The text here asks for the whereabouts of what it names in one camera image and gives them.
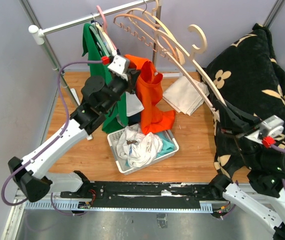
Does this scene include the teal t shirt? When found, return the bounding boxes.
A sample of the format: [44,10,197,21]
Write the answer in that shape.
[123,132,174,168]

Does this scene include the white and navy shirt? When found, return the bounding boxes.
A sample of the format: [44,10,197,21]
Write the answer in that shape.
[91,21,144,118]

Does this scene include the metal clothes rack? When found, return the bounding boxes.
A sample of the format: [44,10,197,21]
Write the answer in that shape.
[28,0,183,141]

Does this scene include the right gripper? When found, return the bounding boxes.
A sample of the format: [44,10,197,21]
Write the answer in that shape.
[215,96,262,168]

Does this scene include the folded white cloth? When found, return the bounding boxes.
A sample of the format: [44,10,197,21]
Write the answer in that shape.
[163,76,204,116]

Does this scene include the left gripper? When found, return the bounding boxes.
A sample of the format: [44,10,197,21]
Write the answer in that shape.
[101,68,142,113]

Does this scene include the white and pink shirt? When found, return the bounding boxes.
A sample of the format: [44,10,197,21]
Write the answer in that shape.
[116,124,163,168]

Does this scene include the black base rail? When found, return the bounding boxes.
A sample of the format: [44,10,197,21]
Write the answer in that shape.
[60,181,220,210]

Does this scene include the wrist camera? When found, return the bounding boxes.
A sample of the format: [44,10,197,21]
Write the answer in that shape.
[101,54,130,76]
[238,115,285,149]

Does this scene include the beige hanger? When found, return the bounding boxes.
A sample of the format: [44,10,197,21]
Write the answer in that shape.
[154,24,227,121]

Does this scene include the white plastic basket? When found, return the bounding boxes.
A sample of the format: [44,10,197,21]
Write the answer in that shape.
[107,129,180,175]

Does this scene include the pink hanger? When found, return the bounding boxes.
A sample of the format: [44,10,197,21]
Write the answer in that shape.
[96,5,108,34]

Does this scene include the green hanger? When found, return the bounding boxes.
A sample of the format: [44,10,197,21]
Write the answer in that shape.
[89,22,117,57]

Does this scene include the green t shirt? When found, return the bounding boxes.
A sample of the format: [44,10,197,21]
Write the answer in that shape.
[81,22,130,134]

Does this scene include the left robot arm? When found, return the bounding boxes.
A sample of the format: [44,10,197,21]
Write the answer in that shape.
[8,69,140,203]

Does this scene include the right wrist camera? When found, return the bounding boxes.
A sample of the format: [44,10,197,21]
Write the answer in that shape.
[238,115,285,149]

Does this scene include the black floral blanket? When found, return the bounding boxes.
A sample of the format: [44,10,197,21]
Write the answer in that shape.
[197,22,285,178]

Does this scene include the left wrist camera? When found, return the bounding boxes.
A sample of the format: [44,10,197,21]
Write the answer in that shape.
[101,54,130,76]

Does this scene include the cream hanger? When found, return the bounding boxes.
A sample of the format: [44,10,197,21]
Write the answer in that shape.
[121,0,175,64]

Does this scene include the orange t shirt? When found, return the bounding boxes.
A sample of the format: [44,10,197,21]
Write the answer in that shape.
[125,54,176,135]

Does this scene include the aluminium frame post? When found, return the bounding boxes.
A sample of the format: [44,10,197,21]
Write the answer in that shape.
[263,0,285,28]

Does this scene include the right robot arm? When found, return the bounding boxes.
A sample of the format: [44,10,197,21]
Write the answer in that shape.
[209,100,285,240]

